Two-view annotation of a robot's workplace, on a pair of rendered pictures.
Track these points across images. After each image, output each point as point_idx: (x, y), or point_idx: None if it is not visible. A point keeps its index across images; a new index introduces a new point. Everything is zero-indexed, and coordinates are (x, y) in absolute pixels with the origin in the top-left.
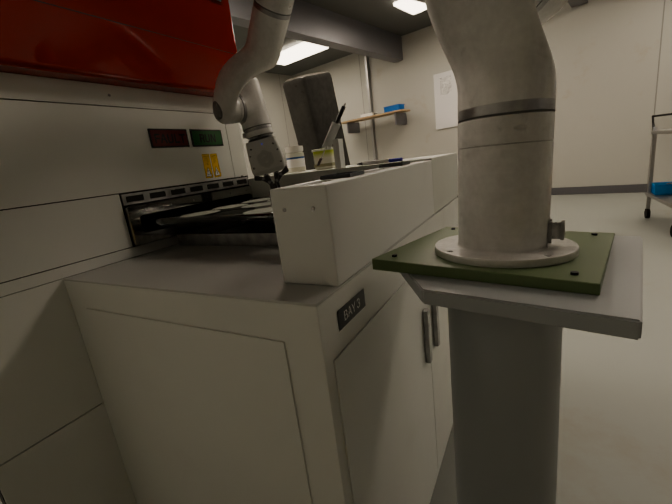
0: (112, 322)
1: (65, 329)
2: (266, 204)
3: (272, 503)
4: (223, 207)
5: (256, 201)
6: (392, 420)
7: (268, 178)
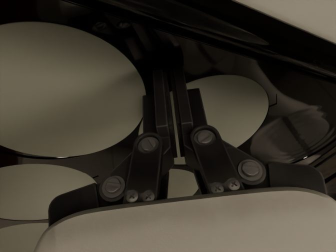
0: None
1: None
2: (174, 197)
3: None
4: (16, 203)
5: (92, 147)
6: None
7: (160, 195)
